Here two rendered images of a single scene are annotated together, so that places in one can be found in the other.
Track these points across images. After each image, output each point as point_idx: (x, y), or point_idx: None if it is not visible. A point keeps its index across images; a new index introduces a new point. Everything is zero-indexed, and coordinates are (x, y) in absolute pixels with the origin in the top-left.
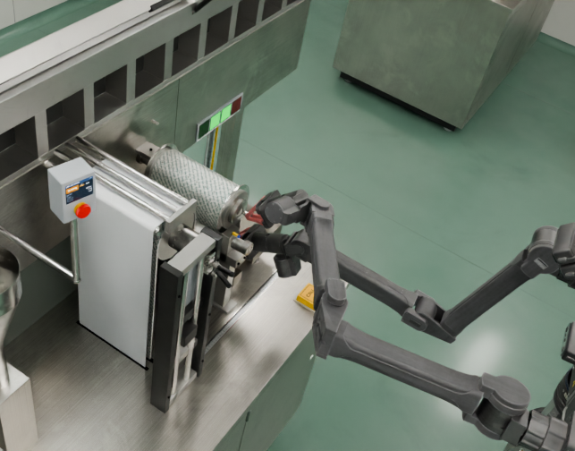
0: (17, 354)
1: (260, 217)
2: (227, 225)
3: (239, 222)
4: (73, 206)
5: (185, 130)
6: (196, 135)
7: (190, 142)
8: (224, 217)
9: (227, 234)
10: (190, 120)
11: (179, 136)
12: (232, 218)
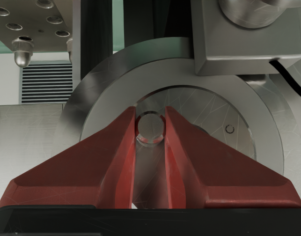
0: None
1: (127, 132)
2: (240, 100)
3: (81, 7)
4: None
5: (30, 153)
6: None
7: (13, 115)
8: (282, 173)
9: (273, 67)
10: (18, 170)
11: (47, 148)
12: (251, 153)
